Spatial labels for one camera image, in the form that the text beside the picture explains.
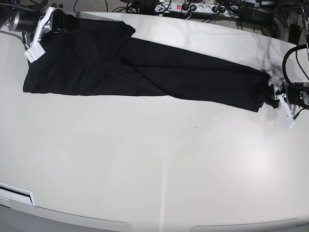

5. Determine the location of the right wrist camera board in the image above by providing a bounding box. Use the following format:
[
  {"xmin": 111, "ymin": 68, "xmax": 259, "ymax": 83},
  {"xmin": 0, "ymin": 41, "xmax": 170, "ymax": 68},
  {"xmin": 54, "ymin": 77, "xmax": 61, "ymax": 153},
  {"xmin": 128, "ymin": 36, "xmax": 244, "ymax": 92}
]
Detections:
[{"xmin": 24, "ymin": 43, "xmax": 45, "ymax": 63}]

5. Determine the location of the white power strip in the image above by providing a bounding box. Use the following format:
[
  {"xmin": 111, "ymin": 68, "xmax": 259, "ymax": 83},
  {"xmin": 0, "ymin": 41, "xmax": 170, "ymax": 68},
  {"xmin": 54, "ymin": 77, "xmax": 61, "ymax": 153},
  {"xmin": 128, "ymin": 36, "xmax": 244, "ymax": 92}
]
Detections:
[{"xmin": 154, "ymin": 1, "xmax": 239, "ymax": 18}]

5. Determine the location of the black t-shirt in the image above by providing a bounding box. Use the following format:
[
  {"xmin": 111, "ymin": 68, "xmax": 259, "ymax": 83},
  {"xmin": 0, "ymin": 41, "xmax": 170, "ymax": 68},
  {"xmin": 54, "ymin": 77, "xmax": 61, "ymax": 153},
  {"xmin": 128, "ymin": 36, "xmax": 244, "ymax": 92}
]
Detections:
[{"xmin": 23, "ymin": 18, "xmax": 270, "ymax": 112}]

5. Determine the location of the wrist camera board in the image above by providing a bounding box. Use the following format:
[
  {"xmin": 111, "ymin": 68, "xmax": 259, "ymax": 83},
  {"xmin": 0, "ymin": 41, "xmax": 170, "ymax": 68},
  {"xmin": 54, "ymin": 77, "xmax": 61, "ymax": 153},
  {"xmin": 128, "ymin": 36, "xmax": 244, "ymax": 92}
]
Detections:
[
  {"xmin": 24, "ymin": 43, "xmax": 45, "ymax": 63},
  {"xmin": 282, "ymin": 116, "xmax": 295, "ymax": 130}
]

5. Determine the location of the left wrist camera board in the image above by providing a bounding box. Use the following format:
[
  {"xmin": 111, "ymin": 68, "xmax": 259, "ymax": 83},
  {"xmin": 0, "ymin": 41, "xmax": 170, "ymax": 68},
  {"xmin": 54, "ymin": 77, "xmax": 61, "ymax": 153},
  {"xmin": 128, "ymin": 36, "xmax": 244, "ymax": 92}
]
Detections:
[{"xmin": 282, "ymin": 116, "xmax": 295, "ymax": 130}]

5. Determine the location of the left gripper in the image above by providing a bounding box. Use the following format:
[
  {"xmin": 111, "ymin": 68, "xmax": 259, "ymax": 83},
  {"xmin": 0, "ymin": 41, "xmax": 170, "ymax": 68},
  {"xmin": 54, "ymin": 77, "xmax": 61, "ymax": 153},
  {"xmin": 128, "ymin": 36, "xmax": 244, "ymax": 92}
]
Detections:
[{"xmin": 265, "ymin": 80, "xmax": 309, "ymax": 119}]

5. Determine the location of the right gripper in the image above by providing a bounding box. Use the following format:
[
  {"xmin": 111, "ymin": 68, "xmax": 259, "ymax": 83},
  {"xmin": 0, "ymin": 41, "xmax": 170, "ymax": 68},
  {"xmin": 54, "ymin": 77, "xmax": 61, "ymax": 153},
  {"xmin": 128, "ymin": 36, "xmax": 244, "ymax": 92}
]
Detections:
[{"xmin": 30, "ymin": 4, "xmax": 80, "ymax": 47}]

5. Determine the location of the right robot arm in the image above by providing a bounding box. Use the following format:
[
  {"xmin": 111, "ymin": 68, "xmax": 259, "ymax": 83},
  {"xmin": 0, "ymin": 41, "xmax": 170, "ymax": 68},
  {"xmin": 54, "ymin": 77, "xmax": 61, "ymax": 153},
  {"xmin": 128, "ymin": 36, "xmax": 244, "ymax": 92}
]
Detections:
[{"xmin": 0, "ymin": 0, "xmax": 79, "ymax": 49}]

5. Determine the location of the black power adapter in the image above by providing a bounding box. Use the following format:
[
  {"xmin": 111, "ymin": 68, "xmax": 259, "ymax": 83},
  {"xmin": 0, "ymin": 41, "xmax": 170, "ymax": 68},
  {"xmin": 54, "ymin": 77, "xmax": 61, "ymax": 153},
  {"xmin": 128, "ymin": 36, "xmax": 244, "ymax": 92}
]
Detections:
[{"xmin": 240, "ymin": 7, "xmax": 273, "ymax": 26}]

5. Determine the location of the black box on floor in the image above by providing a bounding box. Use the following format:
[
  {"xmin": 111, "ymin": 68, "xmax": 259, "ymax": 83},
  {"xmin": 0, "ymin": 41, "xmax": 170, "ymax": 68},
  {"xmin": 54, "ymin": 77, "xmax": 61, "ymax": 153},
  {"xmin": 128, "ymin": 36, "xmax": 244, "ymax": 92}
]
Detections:
[{"xmin": 288, "ymin": 23, "xmax": 301, "ymax": 45}]

